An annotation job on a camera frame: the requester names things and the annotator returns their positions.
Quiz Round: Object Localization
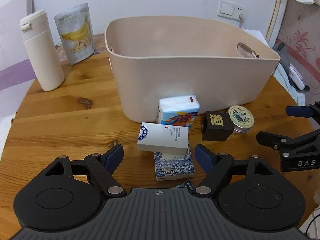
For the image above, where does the white plug and cable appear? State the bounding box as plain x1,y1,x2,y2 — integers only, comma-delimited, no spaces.
237,12,247,29

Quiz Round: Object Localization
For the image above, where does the white card box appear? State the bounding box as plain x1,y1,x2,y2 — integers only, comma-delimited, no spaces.
137,122,189,154

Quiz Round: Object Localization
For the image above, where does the white device with grey strap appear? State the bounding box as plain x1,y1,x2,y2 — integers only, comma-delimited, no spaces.
272,42,310,92

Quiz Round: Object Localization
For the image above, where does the white wall switch socket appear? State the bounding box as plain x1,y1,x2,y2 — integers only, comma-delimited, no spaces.
217,0,248,22

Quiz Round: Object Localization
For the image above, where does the blue patterned card box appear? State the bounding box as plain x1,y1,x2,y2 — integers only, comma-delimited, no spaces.
154,149,195,181

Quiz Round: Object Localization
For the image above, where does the black cube gold character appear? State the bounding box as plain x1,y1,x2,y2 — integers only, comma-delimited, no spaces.
201,111,234,141

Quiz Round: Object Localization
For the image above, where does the blue white tissue pack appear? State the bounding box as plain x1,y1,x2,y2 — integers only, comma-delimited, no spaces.
156,95,201,128

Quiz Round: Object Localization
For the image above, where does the pink leaning board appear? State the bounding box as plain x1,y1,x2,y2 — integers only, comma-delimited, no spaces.
0,0,36,117

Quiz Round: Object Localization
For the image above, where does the beige plastic storage basket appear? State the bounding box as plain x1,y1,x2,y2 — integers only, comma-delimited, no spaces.
104,16,280,122

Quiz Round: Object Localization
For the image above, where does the banana chips snack pouch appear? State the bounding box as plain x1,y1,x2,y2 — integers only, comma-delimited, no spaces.
54,3,95,65

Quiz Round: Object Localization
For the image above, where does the cream thermos bottle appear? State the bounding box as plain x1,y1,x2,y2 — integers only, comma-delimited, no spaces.
20,9,65,91

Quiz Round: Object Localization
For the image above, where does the round metal balm tin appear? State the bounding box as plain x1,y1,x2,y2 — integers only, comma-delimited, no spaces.
228,105,254,134

